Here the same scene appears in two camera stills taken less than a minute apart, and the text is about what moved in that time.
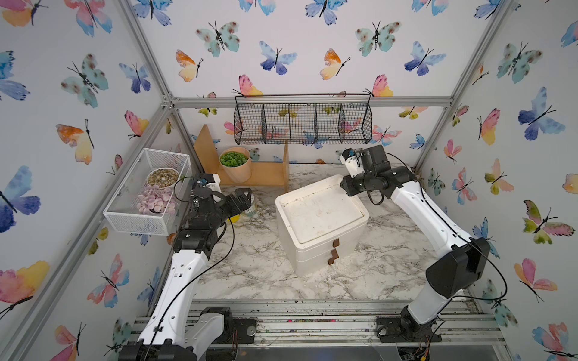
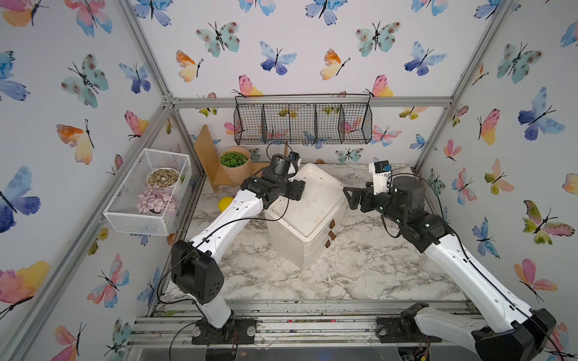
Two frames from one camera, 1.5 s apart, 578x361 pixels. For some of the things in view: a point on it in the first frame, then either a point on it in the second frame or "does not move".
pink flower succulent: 157,199 does not move
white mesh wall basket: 150,197 does not move
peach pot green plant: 235,162 does not move
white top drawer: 308,235 → 305,219
